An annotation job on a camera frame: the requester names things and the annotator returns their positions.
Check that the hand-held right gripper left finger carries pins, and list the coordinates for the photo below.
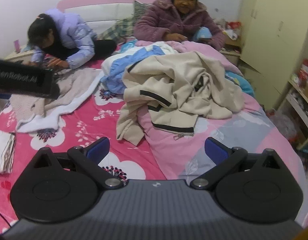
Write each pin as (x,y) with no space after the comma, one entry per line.
(99,151)

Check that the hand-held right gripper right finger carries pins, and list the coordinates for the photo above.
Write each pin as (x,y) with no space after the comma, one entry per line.
(215,151)

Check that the cream jacket with black trim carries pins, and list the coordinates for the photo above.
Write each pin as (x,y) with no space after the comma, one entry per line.
(174,80)

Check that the pink and grey quilt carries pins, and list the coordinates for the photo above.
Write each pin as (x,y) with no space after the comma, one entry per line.
(194,150)

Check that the white nightstand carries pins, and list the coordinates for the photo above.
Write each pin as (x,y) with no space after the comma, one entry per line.
(19,56)
(231,57)

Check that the pink floral bedsheet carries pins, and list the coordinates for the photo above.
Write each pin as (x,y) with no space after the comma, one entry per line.
(81,120)

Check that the white fleece cloth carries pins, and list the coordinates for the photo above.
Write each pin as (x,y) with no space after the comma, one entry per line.
(56,120)

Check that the light blue printed cloth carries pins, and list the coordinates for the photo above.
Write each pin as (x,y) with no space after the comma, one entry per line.
(240,85)

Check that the folded white cloth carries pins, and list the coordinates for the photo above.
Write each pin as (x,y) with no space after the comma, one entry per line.
(2,150)

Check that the clear plastic bag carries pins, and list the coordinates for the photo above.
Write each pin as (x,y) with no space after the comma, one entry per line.
(284,125)

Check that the blue and white garment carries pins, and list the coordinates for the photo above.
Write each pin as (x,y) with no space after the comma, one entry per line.
(119,65)

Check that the yellow storage shelf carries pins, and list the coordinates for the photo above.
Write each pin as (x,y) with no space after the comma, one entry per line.
(301,97)

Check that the green plaid cloth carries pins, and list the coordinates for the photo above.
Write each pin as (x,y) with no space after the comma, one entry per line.
(116,30)

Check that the cream wardrobe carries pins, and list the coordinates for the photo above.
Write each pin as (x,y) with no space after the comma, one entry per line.
(274,30)

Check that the grey patterned pillow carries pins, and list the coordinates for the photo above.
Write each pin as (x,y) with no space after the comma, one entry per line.
(140,8)

